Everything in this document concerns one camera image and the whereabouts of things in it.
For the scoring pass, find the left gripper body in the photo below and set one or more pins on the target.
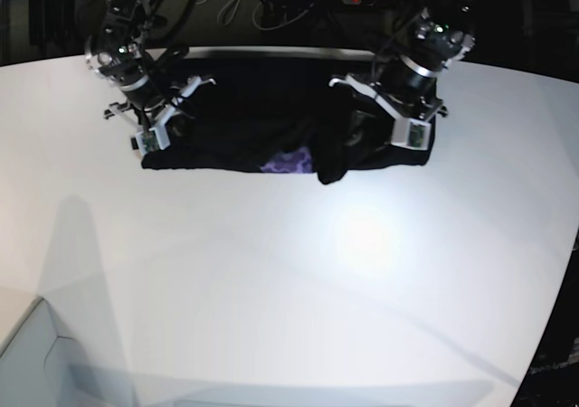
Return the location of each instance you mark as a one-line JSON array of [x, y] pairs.
[[394, 107]]

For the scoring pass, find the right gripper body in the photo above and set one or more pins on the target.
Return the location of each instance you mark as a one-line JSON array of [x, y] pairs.
[[163, 108]]

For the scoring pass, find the black t-shirt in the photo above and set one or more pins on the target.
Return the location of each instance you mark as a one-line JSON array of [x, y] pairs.
[[283, 119]]

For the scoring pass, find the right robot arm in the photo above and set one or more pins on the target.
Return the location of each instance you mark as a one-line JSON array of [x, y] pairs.
[[123, 53]]

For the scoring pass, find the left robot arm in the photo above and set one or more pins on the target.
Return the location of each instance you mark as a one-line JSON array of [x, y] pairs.
[[420, 48]]

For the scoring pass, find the black equipment box on floor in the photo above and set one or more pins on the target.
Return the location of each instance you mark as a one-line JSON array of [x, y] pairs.
[[47, 23]]

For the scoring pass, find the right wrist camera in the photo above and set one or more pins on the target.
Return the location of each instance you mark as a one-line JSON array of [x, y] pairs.
[[154, 139]]

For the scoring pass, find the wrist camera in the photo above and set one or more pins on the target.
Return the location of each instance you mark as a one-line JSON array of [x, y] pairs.
[[412, 134], [154, 139]]

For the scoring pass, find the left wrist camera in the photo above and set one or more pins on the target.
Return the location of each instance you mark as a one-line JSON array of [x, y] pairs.
[[412, 134]]

